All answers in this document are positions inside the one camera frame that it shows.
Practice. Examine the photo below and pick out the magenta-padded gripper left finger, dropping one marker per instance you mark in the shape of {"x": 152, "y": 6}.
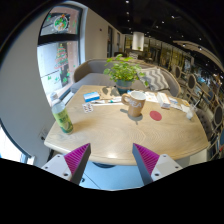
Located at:
{"x": 76, "y": 159}

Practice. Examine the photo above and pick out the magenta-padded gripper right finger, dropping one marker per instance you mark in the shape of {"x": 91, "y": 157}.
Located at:
{"x": 147, "y": 159}

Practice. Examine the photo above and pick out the clear green-labelled drink bottle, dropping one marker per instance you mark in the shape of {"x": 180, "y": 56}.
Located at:
{"x": 62, "y": 116}

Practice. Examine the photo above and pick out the flat round red coaster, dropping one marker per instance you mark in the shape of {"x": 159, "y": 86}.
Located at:
{"x": 155, "y": 115}

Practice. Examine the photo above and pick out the pill blister pack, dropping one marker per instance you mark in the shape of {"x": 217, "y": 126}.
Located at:
{"x": 87, "y": 107}

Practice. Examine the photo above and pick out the brown mug white inside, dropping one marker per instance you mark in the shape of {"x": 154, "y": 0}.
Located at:
{"x": 135, "y": 105}

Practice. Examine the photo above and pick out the white printed sheet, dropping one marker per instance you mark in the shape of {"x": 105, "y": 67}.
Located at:
{"x": 176, "y": 107}

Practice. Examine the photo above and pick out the white orange carton box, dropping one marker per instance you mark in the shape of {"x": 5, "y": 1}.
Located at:
{"x": 163, "y": 100}

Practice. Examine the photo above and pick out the clear plastic cup with straw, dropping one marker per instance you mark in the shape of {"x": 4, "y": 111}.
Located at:
{"x": 190, "y": 114}

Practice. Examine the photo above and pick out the white leaflet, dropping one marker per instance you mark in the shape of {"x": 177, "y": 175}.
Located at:
{"x": 151, "y": 96}

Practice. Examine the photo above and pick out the long white pen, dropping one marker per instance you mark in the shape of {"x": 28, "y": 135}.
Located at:
{"x": 106, "y": 104}

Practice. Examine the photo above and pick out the small white blue box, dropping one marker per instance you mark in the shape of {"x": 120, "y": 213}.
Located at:
{"x": 173, "y": 100}

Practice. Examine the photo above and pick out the blue white flat box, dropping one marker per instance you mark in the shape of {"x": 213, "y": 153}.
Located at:
{"x": 91, "y": 96}

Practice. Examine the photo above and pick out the white teal-tipped tube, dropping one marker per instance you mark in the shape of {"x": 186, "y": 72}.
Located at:
{"x": 115, "y": 100}

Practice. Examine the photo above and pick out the yellow card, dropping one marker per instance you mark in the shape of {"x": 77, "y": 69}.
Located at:
{"x": 185, "y": 102}

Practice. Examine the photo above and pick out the brown paper sheet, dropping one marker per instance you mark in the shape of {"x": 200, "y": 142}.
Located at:
{"x": 108, "y": 91}

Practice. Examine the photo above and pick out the grey white chevron cushion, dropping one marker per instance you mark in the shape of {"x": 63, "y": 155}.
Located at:
{"x": 156, "y": 79}

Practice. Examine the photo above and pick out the grey curved sofa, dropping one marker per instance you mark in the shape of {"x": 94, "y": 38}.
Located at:
{"x": 91, "y": 78}

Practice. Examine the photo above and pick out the group of round-backed chairs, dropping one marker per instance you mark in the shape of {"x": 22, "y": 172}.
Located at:
{"x": 191, "y": 81}

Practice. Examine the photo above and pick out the green potted plant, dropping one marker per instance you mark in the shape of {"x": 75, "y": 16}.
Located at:
{"x": 123, "y": 71}

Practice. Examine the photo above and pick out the window with festive stickers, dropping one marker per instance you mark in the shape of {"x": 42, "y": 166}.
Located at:
{"x": 58, "y": 56}

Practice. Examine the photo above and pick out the group of ceiling lights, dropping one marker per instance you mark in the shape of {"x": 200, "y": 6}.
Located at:
{"x": 163, "y": 22}

